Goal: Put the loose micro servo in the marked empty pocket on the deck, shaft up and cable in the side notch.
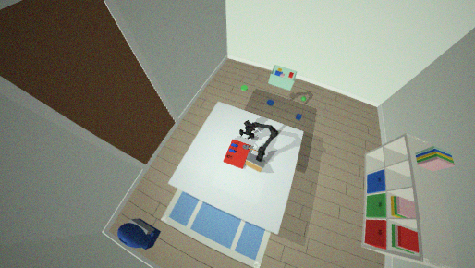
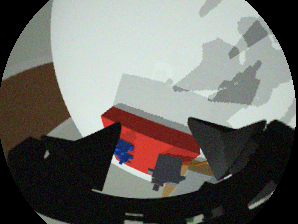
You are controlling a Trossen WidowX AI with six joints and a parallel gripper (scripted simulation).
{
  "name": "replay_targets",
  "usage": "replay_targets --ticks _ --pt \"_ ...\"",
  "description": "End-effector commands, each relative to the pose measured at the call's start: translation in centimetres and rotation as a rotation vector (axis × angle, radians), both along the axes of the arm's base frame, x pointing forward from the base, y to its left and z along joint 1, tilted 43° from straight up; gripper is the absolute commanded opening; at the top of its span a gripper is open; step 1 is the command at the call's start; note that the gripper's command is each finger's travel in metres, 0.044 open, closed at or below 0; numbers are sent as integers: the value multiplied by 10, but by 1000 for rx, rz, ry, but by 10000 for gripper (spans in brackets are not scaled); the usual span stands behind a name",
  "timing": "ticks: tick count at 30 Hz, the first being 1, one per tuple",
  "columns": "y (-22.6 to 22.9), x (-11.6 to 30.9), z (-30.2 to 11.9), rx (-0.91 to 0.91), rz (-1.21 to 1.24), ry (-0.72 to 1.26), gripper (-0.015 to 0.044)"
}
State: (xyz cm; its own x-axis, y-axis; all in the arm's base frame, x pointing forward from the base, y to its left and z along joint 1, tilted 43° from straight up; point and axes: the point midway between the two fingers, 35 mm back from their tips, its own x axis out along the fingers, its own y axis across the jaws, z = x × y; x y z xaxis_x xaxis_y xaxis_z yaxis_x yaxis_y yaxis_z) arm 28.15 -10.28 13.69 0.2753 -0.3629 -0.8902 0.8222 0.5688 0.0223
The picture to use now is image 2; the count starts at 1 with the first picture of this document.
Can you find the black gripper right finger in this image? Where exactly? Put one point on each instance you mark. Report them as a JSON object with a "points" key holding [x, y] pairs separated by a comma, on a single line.
{"points": [[222, 145]]}

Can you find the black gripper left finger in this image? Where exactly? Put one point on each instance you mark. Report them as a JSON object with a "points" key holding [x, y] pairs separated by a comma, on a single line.
{"points": [[91, 156]]}

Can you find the red flat deck plate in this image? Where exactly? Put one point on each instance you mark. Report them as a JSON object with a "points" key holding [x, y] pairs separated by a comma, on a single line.
{"points": [[141, 140]]}

